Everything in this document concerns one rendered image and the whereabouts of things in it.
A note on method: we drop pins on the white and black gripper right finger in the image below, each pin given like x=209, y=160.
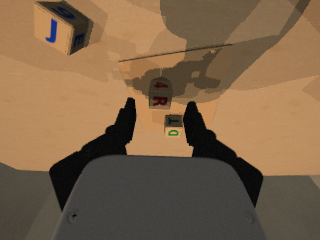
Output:
x=206, y=145

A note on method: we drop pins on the tan flat mat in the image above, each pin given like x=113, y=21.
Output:
x=196, y=75

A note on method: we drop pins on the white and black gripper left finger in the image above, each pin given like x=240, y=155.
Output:
x=65, y=173

